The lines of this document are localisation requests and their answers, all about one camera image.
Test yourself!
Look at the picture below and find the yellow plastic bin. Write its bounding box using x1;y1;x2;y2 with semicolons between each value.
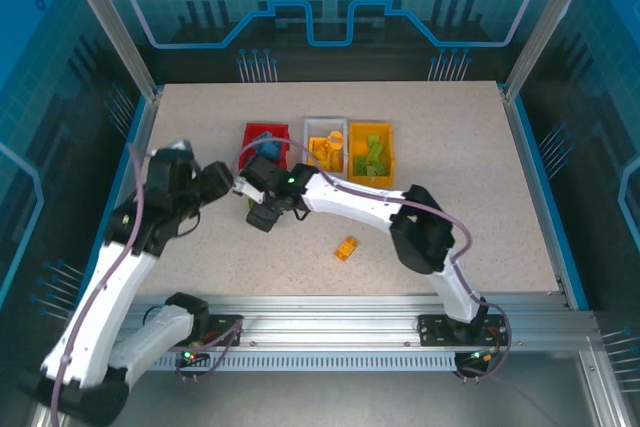
347;120;397;186

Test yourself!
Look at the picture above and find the yellow lego brick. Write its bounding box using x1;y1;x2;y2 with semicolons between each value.
319;146;345;172
333;235;361;262

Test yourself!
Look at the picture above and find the right wrist camera, white mount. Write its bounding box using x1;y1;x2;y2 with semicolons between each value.
233;175;265;204

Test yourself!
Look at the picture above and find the blue table edge strip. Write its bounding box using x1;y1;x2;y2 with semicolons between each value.
514;96;590;309
79;96;151;298

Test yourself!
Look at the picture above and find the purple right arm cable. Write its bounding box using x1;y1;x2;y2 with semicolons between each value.
234;140;514;383

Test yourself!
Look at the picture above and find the aluminium frame post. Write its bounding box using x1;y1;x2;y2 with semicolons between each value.
54;0;164;103
499;0;604;103

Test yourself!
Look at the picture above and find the slotted grey cable duct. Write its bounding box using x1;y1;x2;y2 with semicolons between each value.
144;352;459;373

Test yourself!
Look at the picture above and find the white plastic bin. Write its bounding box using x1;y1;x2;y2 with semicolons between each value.
303;116;349;176

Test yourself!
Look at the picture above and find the red plastic bin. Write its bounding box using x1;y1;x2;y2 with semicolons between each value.
238;121;292;173

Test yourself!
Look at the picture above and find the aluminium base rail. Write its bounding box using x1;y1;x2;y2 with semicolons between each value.
124;294;601;348

